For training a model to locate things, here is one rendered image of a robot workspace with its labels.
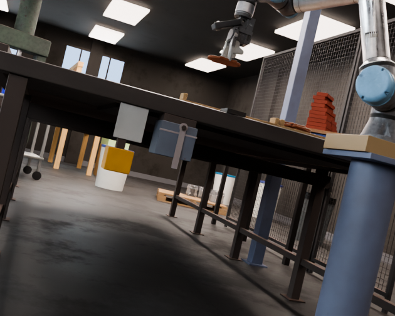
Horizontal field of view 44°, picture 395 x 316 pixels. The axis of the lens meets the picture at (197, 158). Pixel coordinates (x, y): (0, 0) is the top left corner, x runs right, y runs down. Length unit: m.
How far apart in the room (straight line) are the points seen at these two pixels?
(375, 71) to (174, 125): 0.68
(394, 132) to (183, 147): 0.71
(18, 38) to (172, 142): 6.65
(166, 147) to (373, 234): 0.75
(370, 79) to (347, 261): 0.60
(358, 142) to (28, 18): 7.09
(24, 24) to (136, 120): 6.67
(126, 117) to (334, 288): 0.91
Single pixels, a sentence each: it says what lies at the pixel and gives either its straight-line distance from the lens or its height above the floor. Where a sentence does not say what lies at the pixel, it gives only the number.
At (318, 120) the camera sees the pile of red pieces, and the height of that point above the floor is 1.12.
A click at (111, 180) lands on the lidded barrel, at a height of 0.14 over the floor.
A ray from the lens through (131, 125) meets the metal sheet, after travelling 1.71.
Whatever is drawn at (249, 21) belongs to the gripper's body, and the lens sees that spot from 2.08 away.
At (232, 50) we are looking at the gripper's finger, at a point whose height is 1.18.
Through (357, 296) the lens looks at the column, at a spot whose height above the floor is 0.40.
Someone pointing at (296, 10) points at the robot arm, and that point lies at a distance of 2.12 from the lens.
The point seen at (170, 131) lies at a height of 0.80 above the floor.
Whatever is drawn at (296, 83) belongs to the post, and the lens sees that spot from 4.18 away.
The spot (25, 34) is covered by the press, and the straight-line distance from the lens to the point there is 8.27.
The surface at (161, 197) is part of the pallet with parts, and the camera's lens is 7.64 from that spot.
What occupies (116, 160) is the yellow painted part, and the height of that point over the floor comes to 0.66.
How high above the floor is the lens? 0.72
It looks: level
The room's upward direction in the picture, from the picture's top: 13 degrees clockwise
